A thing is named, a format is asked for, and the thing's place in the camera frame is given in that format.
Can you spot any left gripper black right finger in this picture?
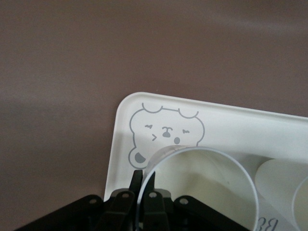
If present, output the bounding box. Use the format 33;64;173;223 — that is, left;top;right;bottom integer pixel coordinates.
141;171;244;231

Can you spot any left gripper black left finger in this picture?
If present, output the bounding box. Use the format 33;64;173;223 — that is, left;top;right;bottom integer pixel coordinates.
14;169;143;231

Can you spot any white plastic cup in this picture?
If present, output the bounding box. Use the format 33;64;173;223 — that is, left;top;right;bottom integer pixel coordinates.
136;145;259;231
255;158;308;231

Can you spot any white tray with bear print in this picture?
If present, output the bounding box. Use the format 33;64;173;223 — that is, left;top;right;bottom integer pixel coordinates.
103;92;308;231

